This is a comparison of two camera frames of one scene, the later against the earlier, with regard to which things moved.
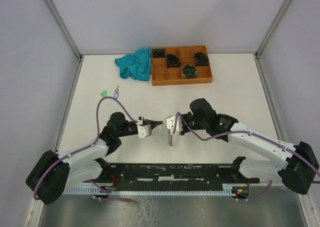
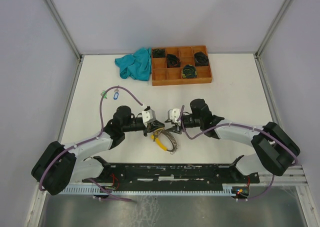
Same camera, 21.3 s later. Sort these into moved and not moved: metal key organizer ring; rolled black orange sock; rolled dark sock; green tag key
Moved: metal key organizer ring
Not moved: rolled dark sock; rolled black orange sock; green tag key
